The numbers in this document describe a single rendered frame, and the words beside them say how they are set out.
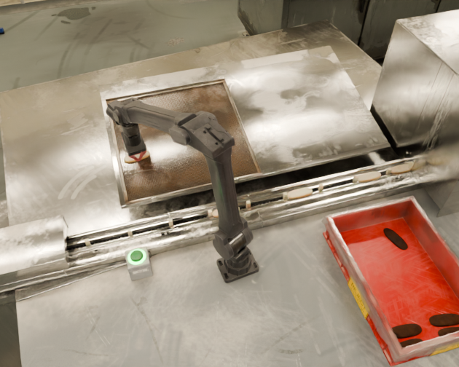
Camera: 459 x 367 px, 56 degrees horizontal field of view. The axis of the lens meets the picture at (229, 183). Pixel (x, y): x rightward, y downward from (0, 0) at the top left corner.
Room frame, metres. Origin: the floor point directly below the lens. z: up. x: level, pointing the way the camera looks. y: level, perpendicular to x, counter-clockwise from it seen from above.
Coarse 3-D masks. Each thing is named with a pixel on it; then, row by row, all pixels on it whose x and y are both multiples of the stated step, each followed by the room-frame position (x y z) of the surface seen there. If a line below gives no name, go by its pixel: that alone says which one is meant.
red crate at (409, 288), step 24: (360, 240) 0.83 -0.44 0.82; (384, 240) 0.83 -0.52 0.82; (408, 240) 0.83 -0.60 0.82; (360, 264) 0.74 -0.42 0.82; (384, 264) 0.74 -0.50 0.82; (408, 264) 0.74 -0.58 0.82; (432, 264) 0.74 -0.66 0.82; (384, 288) 0.65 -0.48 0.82; (408, 288) 0.65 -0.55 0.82; (432, 288) 0.65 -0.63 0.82; (384, 312) 0.57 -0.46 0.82; (408, 312) 0.57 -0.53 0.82; (432, 312) 0.57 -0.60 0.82; (456, 312) 0.57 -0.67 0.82; (432, 336) 0.50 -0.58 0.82; (408, 360) 0.43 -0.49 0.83
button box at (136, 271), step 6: (144, 246) 0.77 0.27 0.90; (126, 252) 0.75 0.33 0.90; (126, 258) 0.73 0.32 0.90; (132, 264) 0.71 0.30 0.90; (138, 264) 0.71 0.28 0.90; (144, 264) 0.71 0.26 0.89; (150, 264) 0.71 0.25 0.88; (132, 270) 0.69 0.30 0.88; (138, 270) 0.70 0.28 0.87; (144, 270) 0.70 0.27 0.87; (150, 270) 0.71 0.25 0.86; (132, 276) 0.69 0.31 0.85; (138, 276) 0.70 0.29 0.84; (144, 276) 0.70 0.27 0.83
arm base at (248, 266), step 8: (248, 256) 0.73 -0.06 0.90; (224, 264) 0.74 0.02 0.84; (232, 264) 0.71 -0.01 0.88; (240, 264) 0.71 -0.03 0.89; (248, 264) 0.72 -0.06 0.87; (256, 264) 0.74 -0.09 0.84; (224, 272) 0.71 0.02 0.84; (232, 272) 0.70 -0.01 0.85; (240, 272) 0.70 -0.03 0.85; (248, 272) 0.71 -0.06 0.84; (224, 280) 0.68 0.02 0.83; (232, 280) 0.69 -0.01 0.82
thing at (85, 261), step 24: (336, 192) 1.02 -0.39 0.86; (360, 192) 1.02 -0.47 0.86; (384, 192) 1.02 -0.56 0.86; (264, 216) 0.91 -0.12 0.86; (288, 216) 0.92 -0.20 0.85; (144, 240) 0.82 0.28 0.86; (168, 240) 0.82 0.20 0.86; (192, 240) 0.82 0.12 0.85; (72, 264) 0.73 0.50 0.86; (96, 264) 0.74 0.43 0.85; (0, 288) 0.65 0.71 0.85
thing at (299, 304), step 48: (288, 240) 0.84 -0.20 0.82; (96, 288) 0.67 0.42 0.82; (144, 288) 0.66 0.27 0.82; (192, 288) 0.66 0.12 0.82; (240, 288) 0.66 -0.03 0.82; (288, 288) 0.66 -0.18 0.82; (336, 288) 0.66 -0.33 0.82; (48, 336) 0.51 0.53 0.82; (96, 336) 0.51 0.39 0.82; (144, 336) 0.51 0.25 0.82; (192, 336) 0.51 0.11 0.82; (240, 336) 0.51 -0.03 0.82; (288, 336) 0.51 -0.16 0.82; (336, 336) 0.50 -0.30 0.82
